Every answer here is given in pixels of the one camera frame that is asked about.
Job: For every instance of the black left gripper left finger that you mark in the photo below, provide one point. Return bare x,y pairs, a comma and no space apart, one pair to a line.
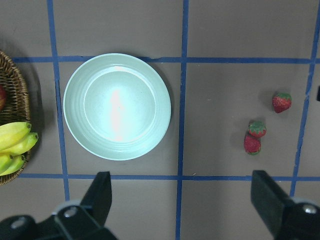
83,221

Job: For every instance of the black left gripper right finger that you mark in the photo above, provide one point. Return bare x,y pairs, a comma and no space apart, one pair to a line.
286,218

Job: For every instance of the red strawberry of pair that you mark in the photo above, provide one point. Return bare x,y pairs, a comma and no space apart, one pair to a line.
252,146
257,129

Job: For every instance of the light green plate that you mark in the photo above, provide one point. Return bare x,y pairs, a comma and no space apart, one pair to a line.
117,107

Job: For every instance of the yellow banana bunch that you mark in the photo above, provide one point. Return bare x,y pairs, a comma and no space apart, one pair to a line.
16,139

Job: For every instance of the brown wicker basket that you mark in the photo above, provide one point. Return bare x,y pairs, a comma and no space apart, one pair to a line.
17,105

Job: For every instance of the red apple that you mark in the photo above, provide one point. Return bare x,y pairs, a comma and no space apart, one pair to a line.
3,97

